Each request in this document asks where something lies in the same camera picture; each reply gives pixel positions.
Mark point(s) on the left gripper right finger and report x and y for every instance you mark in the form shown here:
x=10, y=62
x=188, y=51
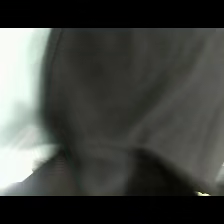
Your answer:
x=156, y=176

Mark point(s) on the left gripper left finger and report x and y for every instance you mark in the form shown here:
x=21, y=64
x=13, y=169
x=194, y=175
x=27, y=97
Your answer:
x=50, y=176

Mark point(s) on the dark grey garment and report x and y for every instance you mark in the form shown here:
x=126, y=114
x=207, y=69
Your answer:
x=133, y=93

